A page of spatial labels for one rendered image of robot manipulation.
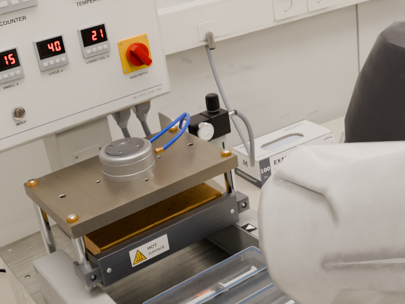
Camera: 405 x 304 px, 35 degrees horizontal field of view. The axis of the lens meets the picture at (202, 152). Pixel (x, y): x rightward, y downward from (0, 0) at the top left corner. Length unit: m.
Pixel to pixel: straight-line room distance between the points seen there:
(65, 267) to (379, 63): 0.65
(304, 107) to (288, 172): 1.44
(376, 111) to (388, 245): 0.17
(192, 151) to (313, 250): 0.65
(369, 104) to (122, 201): 0.49
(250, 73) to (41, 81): 0.79
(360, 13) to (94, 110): 1.00
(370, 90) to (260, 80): 1.27
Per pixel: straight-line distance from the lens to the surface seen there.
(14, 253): 1.18
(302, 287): 0.35
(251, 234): 0.95
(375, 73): 0.43
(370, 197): 0.29
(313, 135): 1.57
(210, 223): 0.93
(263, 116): 1.73
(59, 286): 0.93
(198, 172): 0.90
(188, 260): 1.04
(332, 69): 1.82
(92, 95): 1.04
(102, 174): 0.95
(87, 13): 1.01
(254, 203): 1.44
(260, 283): 0.86
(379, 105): 0.43
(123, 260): 0.87
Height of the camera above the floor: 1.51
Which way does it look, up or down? 24 degrees down
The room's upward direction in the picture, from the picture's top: 9 degrees counter-clockwise
